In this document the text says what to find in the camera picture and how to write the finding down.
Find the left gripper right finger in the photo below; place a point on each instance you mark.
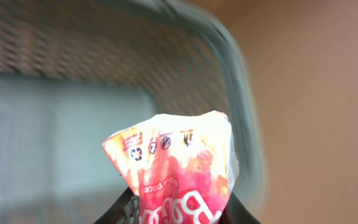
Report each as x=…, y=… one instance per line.
x=236, y=213

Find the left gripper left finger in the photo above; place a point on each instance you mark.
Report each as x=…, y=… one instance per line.
x=126, y=209

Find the red orange snack packet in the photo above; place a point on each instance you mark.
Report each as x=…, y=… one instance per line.
x=183, y=168

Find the grey plastic shopping basket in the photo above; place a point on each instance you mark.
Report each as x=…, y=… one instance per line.
x=72, y=73

